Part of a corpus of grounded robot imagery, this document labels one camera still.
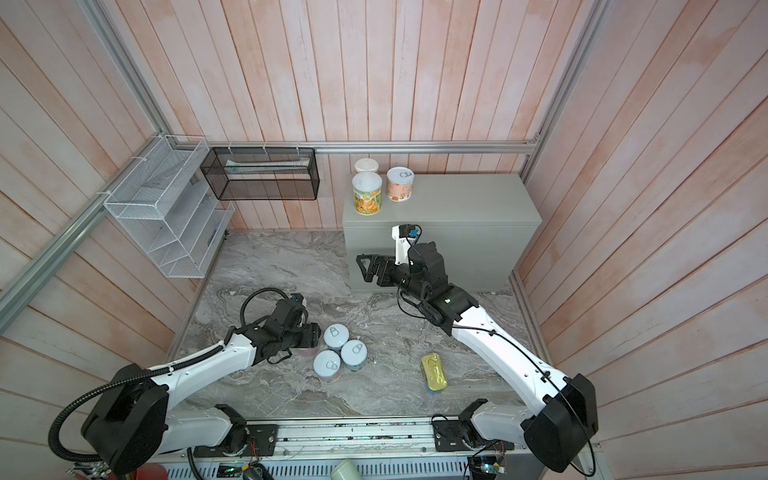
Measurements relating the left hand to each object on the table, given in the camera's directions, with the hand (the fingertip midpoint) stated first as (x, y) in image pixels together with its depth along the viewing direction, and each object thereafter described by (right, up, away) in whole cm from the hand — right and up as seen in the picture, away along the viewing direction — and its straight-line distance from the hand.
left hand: (309, 337), depth 87 cm
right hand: (+18, +24, -15) cm, 33 cm away
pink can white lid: (+6, -6, -7) cm, 11 cm away
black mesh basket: (-15, +50, +3) cm, 52 cm away
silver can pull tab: (+8, +1, -2) cm, 8 cm away
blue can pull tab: (+14, -3, -5) cm, 15 cm away
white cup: (+14, -22, -24) cm, 35 cm away
